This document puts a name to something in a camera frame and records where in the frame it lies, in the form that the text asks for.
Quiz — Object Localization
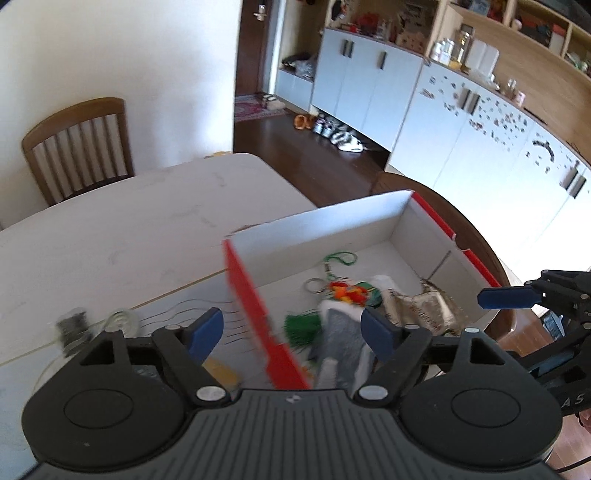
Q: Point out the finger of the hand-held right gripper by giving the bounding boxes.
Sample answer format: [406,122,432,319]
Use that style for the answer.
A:
[477,269,591,319]
[504,322,591,366]

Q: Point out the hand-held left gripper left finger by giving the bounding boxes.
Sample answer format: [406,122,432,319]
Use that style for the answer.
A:
[83,307,232,407]

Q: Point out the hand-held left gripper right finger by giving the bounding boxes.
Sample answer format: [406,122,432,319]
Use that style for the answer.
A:
[353,307,504,407]

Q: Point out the grey white wipes packet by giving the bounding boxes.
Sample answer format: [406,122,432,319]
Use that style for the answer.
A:
[307,300,376,389]

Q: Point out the colourful keychain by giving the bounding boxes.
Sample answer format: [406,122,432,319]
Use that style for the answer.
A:
[327,279,370,308]

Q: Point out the green tassel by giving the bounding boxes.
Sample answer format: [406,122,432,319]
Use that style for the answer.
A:
[283,311,325,347]

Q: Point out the green bead string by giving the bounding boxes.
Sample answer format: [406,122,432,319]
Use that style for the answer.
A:
[323,251,358,282]

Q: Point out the red cardboard box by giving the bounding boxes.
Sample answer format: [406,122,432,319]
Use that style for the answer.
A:
[223,190,504,391]

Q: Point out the yellow object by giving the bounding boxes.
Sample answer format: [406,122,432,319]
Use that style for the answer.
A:
[203,357,241,391]

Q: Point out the light blue printed mat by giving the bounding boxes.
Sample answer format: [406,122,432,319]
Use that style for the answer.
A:
[0,270,278,467]

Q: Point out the clear tape roll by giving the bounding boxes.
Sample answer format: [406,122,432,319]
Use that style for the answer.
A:
[104,310,140,340]

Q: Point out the small dark clip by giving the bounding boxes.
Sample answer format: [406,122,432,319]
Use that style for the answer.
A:
[55,310,91,356]

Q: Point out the white cabinet with stickers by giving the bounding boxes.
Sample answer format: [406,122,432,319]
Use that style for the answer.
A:
[385,62,591,287]

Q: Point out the white sneakers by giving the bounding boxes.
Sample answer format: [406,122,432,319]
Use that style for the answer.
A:
[335,130,366,153]

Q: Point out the patterned red rug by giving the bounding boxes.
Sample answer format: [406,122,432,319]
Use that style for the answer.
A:
[235,93,288,123]

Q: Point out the white storage containers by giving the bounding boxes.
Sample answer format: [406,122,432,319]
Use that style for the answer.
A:
[466,41,501,77]

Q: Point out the white two-door cabinet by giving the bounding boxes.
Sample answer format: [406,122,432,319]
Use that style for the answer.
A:
[310,28,424,153]

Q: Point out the brown slatted wooden chair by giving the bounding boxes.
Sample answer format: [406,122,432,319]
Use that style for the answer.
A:
[21,98,136,207]

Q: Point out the white bench drawer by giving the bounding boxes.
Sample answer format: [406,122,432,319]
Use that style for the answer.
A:
[274,69,317,112]

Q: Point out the glass jars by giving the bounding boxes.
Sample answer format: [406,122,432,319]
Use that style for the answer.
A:
[429,25,476,70]

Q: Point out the bags on bench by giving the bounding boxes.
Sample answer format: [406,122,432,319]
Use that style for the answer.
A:
[281,53,319,77]

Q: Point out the dark wooden door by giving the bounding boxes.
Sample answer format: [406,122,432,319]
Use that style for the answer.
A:
[235,0,288,99]

